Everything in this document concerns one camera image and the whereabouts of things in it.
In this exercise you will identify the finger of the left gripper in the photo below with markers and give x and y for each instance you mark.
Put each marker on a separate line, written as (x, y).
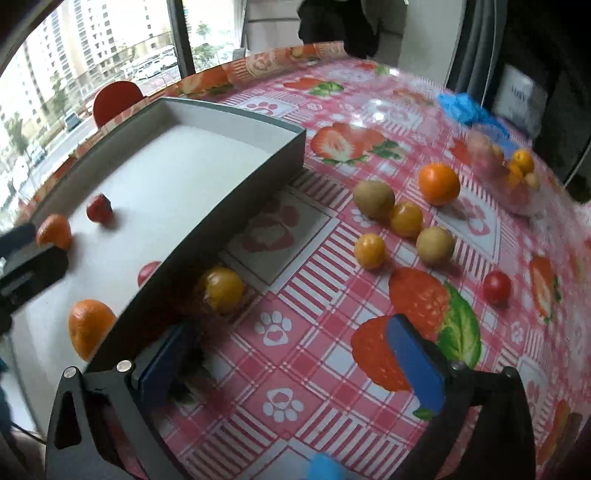
(30, 277)

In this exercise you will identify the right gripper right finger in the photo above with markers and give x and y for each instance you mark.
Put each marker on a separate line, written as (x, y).
(502, 445)

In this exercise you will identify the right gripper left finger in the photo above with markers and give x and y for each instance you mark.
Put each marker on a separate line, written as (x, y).
(97, 408)

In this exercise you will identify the orange mandarin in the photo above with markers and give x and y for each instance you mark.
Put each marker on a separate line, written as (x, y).
(88, 322)
(439, 184)

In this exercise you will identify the dark red tomato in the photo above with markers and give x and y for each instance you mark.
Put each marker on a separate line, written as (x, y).
(146, 271)

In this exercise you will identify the brown kiwi fruit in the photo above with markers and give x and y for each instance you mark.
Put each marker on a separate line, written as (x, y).
(435, 245)
(373, 198)

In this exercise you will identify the blue gloved right hand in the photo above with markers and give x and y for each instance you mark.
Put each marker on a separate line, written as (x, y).
(323, 467)

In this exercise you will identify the white tray box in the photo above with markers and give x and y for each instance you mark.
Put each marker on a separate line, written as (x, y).
(183, 176)

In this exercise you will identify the red cherry tomato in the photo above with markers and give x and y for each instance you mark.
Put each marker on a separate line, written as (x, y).
(497, 288)

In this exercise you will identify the yellow tomato near tray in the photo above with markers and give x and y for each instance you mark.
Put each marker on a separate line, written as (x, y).
(221, 289)

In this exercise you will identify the red plastic stool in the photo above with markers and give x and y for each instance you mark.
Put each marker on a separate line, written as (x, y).
(114, 99)

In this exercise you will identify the pink strawberry tablecloth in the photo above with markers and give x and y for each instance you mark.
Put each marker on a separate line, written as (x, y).
(302, 366)

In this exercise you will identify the yellow cherry tomato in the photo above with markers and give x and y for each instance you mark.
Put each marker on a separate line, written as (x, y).
(370, 251)

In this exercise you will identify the yellow tomato near kiwis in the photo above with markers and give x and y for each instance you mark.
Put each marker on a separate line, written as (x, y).
(406, 219)

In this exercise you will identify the orange mandarin on table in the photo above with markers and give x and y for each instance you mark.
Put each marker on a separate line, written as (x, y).
(439, 184)

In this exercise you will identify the orange in bowl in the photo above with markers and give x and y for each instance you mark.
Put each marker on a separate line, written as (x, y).
(515, 175)
(523, 160)

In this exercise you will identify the glass fruit bowl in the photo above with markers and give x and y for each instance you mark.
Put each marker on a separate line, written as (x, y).
(487, 160)

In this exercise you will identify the blue gloves on table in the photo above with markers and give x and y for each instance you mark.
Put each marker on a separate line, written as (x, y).
(466, 111)

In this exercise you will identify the person in beige jacket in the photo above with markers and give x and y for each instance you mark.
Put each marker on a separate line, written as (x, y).
(369, 29)

